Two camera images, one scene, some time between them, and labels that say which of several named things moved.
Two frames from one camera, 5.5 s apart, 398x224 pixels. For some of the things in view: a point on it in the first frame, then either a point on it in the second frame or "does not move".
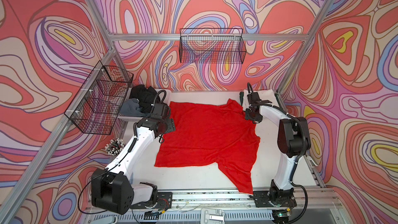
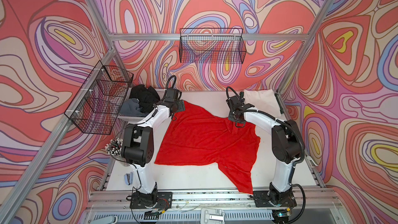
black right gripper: [259, 118] to [231, 117]
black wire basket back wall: [212, 46] does not move
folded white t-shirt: [266, 94] does not move
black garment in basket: [146, 97] does not move
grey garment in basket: [130, 108] does not move
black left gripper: [171, 125] to [181, 106]
